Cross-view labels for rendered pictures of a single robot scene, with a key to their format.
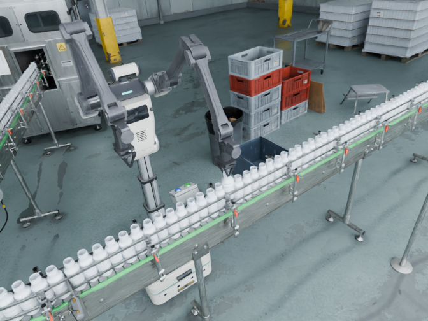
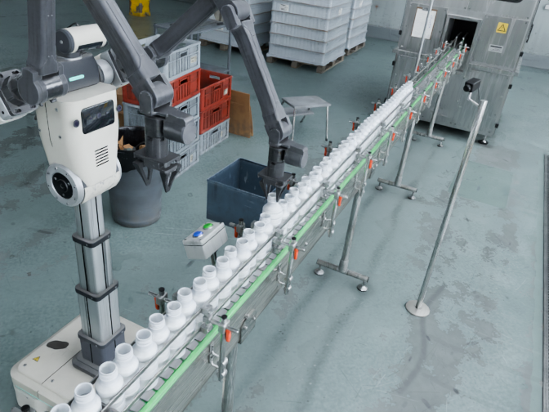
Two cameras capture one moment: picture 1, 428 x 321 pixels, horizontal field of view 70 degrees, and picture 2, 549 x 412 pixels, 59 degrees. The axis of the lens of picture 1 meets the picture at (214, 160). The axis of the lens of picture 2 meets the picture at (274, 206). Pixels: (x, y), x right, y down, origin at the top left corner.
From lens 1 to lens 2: 79 cm
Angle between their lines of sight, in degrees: 30
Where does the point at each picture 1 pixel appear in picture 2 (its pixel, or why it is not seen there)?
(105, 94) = (143, 60)
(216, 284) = (205, 400)
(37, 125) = not seen: outside the picture
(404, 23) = (314, 22)
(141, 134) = (102, 154)
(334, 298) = (366, 367)
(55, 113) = not seen: outside the picture
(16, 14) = not seen: outside the picture
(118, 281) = (169, 394)
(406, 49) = (320, 55)
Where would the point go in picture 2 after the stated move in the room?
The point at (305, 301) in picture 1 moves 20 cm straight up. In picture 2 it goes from (336, 382) to (342, 355)
